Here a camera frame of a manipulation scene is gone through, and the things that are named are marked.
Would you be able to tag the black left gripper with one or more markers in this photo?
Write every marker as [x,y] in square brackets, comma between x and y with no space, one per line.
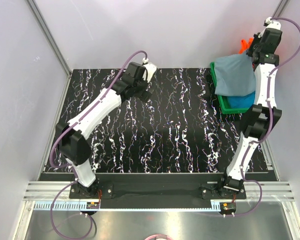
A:
[144,94]

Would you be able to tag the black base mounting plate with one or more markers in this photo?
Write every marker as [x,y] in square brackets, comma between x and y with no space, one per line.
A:
[200,185]

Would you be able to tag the left aluminium corner post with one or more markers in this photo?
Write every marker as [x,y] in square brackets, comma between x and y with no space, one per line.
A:
[48,36]

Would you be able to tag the blue t shirt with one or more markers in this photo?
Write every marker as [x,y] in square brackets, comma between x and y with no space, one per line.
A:
[241,102]

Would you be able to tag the aluminium corner post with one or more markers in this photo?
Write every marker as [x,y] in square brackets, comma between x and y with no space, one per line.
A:
[48,36]
[280,8]

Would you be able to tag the aluminium frame rail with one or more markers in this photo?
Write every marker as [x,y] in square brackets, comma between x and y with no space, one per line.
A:
[56,195]

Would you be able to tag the orange t shirt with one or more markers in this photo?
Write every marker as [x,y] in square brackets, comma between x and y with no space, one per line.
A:
[245,45]

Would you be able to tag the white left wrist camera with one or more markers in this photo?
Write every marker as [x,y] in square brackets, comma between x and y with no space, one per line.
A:
[150,69]

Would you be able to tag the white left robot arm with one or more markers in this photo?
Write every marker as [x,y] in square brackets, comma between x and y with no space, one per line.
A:
[72,137]

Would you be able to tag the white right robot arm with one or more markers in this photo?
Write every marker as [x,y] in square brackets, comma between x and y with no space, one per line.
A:
[259,120]

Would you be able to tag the grey-blue t shirt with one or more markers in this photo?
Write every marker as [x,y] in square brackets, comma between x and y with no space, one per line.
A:
[234,75]

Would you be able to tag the right connector box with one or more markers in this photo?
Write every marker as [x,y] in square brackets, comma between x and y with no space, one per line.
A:
[228,208]

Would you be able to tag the connector box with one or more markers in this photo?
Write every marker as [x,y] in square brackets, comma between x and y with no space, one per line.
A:
[228,208]
[93,204]

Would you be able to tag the right aluminium corner post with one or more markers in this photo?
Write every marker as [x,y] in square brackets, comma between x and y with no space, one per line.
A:
[280,8]

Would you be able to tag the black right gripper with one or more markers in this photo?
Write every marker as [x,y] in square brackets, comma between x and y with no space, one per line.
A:
[257,37]

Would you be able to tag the left connector box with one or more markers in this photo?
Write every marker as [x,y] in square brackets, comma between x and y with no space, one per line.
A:
[93,204]

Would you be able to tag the green plastic bin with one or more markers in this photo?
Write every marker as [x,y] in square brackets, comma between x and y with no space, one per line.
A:
[224,105]

